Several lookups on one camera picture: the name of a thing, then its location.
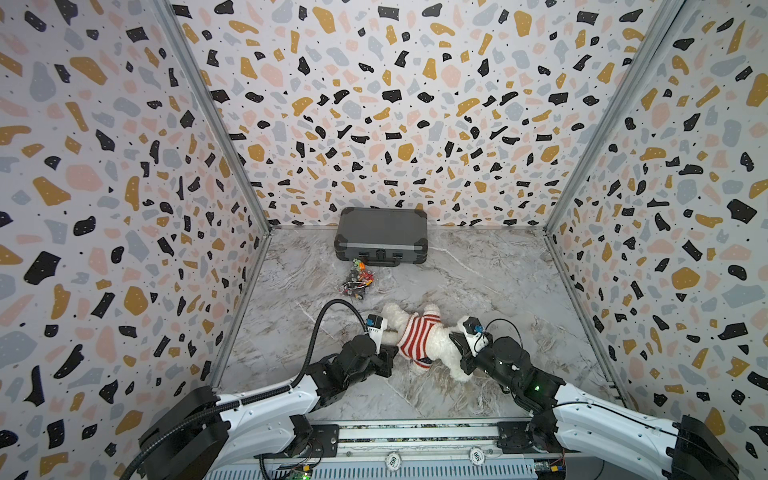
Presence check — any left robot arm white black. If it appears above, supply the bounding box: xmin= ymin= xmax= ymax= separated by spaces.
xmin=134 ymin=334 xmax=398 ymax=479

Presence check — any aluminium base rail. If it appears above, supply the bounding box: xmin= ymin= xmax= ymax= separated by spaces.
xmin=207 ymin=418 xmax=609 ymax=479

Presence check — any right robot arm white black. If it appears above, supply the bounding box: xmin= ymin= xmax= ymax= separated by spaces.
xmin=450 ymin=333 xmax=739 ymax=479

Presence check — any bag of colourful small parts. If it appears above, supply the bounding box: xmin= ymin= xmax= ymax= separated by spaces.
xmin=340 ymin=259 xmax=375 ymax=300

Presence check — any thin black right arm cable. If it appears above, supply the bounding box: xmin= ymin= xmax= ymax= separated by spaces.
xmin=482 ymin=317 xmax=742 ymax=475

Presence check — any red white striped knitted sweater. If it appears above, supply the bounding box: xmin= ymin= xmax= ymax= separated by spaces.
xmin=397 ymin=313 xmax=441 ymax=369

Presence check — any white teddy bear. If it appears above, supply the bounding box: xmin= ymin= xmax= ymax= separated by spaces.
xmin=381 ymin=303 xmax=472 ymax=383

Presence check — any dark grey hard case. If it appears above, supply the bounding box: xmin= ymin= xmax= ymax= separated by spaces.
xmin=334 ymin=207 xmax=429 ymax=267

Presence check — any black corrugated cable conduit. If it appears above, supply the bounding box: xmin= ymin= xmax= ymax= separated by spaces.
xmin=116 ymin=298 xmax=368 ymax=480

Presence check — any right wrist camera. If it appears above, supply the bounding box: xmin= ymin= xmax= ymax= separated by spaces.
xmin=449 ymin=316 xmax=492 ymax=359

